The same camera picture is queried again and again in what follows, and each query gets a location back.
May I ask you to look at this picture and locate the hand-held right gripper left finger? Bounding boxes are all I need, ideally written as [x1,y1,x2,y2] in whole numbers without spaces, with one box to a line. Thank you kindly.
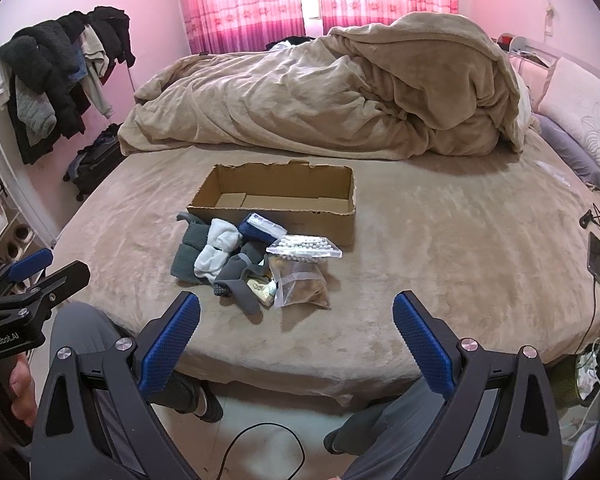
[30,291,206,480]

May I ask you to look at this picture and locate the white floral pillow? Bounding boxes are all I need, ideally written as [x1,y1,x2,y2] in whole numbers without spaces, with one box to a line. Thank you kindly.
[537,57,600,186]

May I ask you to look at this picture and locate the grey sock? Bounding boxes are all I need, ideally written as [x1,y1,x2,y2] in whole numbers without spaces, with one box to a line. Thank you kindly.
[212,240,271,317]

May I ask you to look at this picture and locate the purple pillow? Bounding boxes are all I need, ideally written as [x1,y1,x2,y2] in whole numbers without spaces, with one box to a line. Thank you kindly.
[535,114,600,186]

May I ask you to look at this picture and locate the blue tissue packet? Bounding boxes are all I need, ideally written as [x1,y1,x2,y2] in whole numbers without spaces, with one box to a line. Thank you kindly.
[238,212,287,248]

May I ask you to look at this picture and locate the clothes on rack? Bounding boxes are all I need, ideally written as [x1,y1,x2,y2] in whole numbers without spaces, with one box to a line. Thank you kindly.
[0,20,87,141]

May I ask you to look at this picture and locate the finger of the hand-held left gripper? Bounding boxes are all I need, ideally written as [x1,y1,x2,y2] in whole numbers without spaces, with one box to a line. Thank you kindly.
[0,248,55,301]
[0,261,91,318]

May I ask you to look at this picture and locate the person's left hand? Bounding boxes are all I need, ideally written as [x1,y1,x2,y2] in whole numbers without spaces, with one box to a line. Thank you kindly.
[7,357,38,428]

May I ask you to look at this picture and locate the black smartphone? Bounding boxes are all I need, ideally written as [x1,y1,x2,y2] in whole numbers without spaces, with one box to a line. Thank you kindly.
[586,231,600,283]

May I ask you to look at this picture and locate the white sock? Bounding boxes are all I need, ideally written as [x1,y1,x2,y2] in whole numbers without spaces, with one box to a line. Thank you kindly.
[194,219,242,283]

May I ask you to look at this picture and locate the black charging cable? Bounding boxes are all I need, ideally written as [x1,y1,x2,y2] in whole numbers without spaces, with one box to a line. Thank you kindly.
[572,202,600,361]

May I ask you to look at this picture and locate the white cable bundle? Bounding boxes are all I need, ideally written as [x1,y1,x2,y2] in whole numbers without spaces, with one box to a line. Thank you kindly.
[577,335,600,406]

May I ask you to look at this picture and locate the beige duvet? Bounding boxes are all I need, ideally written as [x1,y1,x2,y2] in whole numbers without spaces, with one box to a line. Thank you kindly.
[117,11,533,161]

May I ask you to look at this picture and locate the grey knit sweater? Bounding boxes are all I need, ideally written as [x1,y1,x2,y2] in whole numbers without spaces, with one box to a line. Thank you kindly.
[14,75,58,137]

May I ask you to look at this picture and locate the black hoodie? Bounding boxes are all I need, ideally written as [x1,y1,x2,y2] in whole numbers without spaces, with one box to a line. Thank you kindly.
[87,6,137,68]

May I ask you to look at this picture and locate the clear zip bag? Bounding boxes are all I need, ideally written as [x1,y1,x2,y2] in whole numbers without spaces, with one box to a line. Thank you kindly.
[269,257,331,310]

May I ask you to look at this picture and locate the black shoe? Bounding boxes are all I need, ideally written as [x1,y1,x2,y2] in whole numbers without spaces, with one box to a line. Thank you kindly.
[180,380,225,423]

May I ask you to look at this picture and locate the black suitcase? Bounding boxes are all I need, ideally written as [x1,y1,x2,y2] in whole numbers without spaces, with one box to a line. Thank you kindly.
[64,122,127,203]

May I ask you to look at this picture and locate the black floor cable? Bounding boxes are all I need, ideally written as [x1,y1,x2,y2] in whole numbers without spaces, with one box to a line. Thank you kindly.
[215,422,306,480]

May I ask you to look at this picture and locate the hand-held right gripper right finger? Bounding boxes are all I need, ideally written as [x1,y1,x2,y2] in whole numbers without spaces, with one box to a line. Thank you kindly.
[391,290,566,480]

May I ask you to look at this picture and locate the person's right leg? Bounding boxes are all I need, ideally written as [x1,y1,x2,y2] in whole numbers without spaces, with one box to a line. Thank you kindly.
[325,375,461,480]

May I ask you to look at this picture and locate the cardboard box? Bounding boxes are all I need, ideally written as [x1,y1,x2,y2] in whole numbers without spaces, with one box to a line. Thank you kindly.
[186,160,357,248]

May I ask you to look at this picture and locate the bag of white beads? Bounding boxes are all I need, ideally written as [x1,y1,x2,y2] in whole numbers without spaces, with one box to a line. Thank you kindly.
[266,235,343,262]

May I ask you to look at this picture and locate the white shoe rack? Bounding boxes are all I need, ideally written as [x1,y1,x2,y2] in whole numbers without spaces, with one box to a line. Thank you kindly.
[0,180,56,281]

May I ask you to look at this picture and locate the beige shirt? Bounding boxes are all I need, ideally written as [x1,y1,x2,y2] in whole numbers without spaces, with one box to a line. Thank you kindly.
[80,25,116,117]

